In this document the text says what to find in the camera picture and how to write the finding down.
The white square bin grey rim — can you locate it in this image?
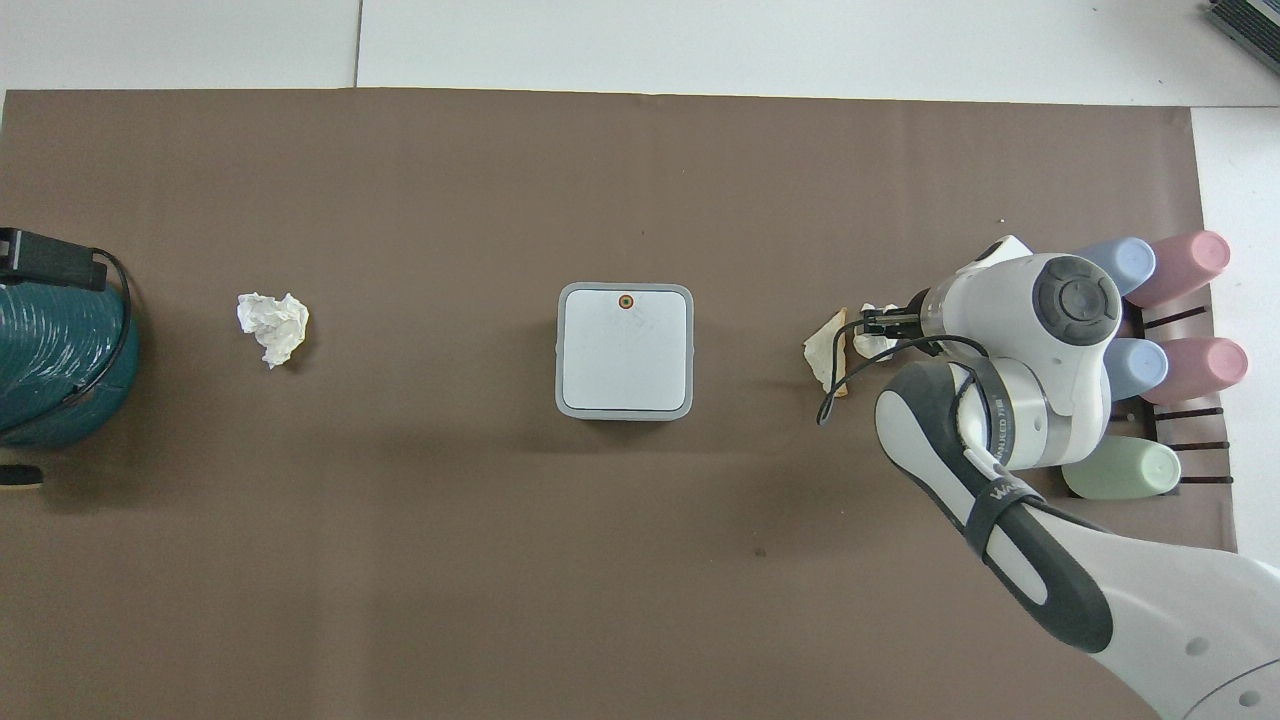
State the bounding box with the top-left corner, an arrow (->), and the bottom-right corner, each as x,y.
555,282 -> 695,422

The small crumpled white paper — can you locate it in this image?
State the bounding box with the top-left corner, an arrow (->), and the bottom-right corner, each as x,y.
853,302 -> 903,359

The torn white and tan paper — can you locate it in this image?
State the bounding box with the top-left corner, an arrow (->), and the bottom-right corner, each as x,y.
803,307 -> 851,399

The blue plastic cup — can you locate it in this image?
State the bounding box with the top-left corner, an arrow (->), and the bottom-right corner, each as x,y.
1100,337 -> 1170,402
1074,237 -> 1158,299

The green plastic cup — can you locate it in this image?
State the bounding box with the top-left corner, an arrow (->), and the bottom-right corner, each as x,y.
1061,436 -> 1183,502

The pink plastic cup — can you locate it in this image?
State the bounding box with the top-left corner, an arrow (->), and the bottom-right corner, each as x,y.
1140,336 -> 1250,406
1125,230 -> 1233,309

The black cup rack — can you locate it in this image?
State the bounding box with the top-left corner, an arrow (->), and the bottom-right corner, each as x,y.
1112,304 -> 1235,487

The grey ribbed device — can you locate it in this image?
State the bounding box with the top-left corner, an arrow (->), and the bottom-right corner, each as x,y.
1203,0 -> 1280,53

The crumpled white paper ball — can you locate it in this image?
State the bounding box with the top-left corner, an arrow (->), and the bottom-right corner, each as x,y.
236,291 -> 311,370

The teal ribbed cylinder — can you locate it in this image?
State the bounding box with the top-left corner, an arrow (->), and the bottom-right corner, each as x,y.
0,262 -> 140,450

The black box device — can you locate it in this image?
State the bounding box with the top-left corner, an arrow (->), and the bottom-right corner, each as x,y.
0,227 -> 108,293

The black cable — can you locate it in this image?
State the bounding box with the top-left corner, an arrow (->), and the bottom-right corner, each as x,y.
816,333 -> 993,427
55,248 -> 137,413

